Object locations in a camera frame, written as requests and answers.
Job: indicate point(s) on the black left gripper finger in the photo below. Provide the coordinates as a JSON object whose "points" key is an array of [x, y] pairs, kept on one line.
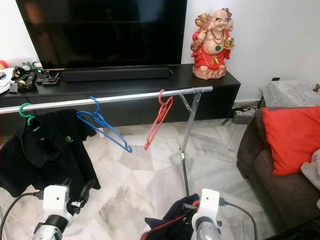
{"points": [[89, 191]]}

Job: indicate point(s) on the black shirt with red collar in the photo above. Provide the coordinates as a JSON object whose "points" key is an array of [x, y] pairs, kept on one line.
{"points": [[170, 225]]}

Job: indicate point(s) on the blue clothes hanger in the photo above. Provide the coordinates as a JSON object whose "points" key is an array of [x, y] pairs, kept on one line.
{"points": [[128, 148]]}

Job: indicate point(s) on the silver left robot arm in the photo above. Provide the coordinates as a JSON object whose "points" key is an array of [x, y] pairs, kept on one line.
{"points": [[51, 230]]}

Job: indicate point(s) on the red clothes hanger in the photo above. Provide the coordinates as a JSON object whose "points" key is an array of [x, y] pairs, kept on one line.
{"points": [[147, 145]]}

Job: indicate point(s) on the green clothes hanger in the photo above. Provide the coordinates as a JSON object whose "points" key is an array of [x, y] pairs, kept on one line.
{"points": [[21, 111]]}

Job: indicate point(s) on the black printed t-shirt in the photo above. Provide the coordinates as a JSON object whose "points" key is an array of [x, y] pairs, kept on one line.
{"points": [[50, 162]]}

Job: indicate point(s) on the dark brown sofa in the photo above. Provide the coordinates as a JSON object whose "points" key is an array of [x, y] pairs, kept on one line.
{"points": [[275, 200]]}

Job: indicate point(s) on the silver metal clothes rack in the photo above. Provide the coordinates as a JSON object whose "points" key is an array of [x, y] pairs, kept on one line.
{"points": [[130, 97]]}

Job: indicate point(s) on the black television console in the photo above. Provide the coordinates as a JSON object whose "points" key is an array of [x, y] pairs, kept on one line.
{"points": [[145, 86]]}

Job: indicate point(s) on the small black stand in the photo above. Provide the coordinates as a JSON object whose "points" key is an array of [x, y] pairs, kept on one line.
{"points": [[50, 78]]}

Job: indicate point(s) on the black soundbar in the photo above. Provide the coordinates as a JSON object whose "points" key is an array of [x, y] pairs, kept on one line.
{"points": [[116, 74]]}

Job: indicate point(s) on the red cushion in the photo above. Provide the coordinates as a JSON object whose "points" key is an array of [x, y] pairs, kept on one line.
{"points": [[292, 137]]}

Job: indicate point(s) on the black toy figure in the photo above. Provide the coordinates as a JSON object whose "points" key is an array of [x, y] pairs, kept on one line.
{"points": [[25, 80]]}

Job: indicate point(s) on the pale pink cloth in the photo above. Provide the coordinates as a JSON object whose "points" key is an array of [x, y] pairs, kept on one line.
{"points": [[312, 175]]}

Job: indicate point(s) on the white paper stack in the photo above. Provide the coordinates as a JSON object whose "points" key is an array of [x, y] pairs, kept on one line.
{"points": [[5, 81]]}

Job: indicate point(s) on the grey patterned cloth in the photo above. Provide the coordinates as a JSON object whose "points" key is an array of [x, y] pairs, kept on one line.
{"points": [[290, 92]]}

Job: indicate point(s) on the black flat screen television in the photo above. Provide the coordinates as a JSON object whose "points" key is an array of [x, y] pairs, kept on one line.
{"points": [[102, 29]]}

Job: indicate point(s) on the red laughing Buddha statue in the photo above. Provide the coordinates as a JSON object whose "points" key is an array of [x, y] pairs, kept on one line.
{"points": [[212, 49]]}

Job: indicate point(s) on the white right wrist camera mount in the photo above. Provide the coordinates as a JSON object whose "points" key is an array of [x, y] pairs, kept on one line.
{"points": [[207, 206]]}

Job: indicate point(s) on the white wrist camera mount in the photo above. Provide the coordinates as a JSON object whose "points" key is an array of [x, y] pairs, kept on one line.
{"points": [[207, 206], [56, 201]]}

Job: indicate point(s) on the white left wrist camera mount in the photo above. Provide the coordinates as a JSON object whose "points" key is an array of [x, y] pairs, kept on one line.
{"points": [[56, 201]]}

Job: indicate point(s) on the grey wall power strip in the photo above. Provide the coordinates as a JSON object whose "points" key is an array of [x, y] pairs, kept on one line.
{"points": [[243, 116]]}

